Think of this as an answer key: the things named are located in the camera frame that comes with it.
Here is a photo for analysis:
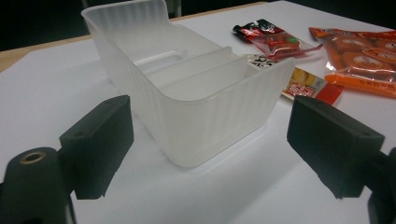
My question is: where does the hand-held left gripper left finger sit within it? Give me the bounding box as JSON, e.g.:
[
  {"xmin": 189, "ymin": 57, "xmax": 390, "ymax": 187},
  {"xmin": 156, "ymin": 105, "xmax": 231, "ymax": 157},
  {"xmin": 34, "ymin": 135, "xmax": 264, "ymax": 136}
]
[{"xmin": 59, "ymin": 94, "xmax": 135, "ymax": 201}]

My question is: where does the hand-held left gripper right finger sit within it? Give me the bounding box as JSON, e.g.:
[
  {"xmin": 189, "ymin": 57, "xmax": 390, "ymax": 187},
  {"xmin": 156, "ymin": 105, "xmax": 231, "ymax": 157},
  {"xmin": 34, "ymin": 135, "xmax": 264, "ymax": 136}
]
[{"xmin": 286, "ymin": 94, "xmax": 386, "ymax": 200}]

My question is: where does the orange sausage packet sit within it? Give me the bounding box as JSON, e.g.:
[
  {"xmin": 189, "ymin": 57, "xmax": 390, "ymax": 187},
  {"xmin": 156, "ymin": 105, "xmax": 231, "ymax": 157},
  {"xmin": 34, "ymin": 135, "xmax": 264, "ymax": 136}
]
[{"xmin": 308, "ymin": 27, "xmax": 396, "ymax": 100}]

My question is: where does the translucent plastic divided container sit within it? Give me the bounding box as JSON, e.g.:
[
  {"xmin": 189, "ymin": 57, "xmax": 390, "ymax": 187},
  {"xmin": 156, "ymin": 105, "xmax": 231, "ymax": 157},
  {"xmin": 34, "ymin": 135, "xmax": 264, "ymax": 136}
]
[{"xmin": 80, "ymin": 0, "xmax": 296, "ymax": 169}]

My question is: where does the red and black snack packet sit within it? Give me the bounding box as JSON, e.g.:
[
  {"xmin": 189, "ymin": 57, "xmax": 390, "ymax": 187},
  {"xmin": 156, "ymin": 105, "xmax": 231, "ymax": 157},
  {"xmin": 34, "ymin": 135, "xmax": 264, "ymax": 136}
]
[{"xmin": 233, "ymin": 19, "xmax": 323, "ymax": 61}]

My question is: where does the white spouted sauce pouch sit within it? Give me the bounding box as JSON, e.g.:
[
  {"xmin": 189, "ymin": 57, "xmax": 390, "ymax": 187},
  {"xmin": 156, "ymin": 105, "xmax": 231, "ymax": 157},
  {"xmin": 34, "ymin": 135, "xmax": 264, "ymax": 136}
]
[{"xmin": 246, "ymin": 54, "xmax": 345, "ymax": 106}]

